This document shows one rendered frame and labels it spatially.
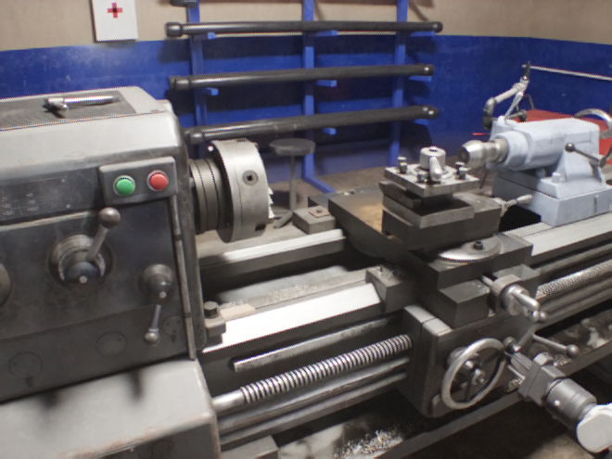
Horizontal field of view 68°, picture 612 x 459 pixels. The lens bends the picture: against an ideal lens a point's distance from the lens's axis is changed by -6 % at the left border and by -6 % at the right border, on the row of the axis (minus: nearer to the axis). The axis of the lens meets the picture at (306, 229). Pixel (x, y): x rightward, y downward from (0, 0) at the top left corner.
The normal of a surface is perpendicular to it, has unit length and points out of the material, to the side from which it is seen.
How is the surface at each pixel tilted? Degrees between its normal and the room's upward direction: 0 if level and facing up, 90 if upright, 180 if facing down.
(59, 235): 90
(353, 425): 0
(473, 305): 90
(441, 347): 90
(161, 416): 32
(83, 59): 90
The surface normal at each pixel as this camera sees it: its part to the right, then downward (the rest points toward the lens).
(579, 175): 0.40, -0.04
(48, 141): 0.31, -0.38
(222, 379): 0.44, 0.36
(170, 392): 0.23, -0.58
